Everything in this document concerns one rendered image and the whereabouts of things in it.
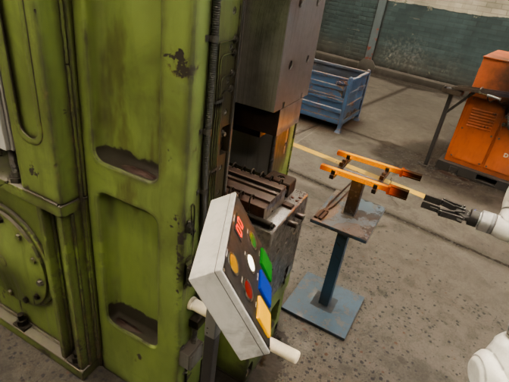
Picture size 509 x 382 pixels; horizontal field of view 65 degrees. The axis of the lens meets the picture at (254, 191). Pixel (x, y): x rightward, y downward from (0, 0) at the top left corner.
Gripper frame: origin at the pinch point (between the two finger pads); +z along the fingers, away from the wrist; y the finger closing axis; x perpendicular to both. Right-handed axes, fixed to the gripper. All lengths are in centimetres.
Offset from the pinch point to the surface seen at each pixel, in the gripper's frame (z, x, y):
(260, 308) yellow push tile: 27, 10, -110
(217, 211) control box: 48, 24, -100
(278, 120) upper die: 52, 39, -60
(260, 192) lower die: 59, 5, -52
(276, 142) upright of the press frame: 68, 16, -25
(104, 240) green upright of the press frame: 103, -17, -92
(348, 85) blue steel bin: 135, -33, 312
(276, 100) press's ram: 52, 47, -65
